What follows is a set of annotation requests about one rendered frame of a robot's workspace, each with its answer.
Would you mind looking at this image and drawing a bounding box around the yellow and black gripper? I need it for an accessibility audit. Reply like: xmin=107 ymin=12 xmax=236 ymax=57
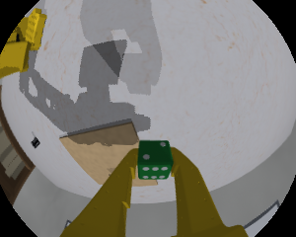
xmin=59 ymin=147 xmax=249 ymax=237

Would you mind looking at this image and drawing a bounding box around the tan mat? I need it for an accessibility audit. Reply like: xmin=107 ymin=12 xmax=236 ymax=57
xmin=59 ymin=121 xmax=158 ymax=187

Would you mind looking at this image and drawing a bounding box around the black die with white pips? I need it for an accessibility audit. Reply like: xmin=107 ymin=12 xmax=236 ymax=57
xmin=31 ymin=138 xmax=40 ymax=149

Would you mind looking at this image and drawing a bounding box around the green die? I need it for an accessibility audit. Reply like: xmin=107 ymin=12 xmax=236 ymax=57
xmin=137 ymin=140 xmax=174 ymax=180

